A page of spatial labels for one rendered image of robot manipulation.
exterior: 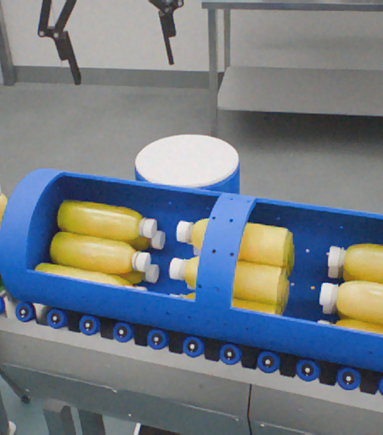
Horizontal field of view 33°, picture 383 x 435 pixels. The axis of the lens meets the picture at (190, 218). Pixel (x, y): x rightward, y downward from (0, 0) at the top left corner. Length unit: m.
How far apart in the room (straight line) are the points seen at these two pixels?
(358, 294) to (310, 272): 0.24
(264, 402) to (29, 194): 0.61
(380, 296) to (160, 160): 0.80
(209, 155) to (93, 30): 3.08
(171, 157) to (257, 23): 2.82
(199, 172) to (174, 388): 0.59
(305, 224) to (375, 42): 3.28
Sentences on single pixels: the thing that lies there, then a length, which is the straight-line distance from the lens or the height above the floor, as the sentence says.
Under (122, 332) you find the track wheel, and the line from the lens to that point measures 1.33.
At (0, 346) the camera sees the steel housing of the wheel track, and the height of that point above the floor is 0.87.
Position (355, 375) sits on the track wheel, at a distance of 1.25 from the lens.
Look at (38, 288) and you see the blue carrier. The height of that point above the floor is 1.08.
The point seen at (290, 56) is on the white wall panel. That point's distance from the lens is 4.56.
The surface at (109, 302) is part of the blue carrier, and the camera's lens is 1.23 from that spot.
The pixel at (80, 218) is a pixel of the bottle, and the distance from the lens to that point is 1.36.
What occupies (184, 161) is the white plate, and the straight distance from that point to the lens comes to 1.73.
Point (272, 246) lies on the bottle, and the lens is 1.17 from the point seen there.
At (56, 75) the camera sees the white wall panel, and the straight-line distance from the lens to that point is 4.96.
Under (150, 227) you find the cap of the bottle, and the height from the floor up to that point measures 1.13.
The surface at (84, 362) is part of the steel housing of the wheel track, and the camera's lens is 1.41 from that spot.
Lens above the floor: 1.89
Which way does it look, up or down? 35 degrees down
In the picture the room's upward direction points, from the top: 3 degrees counter-clockwise
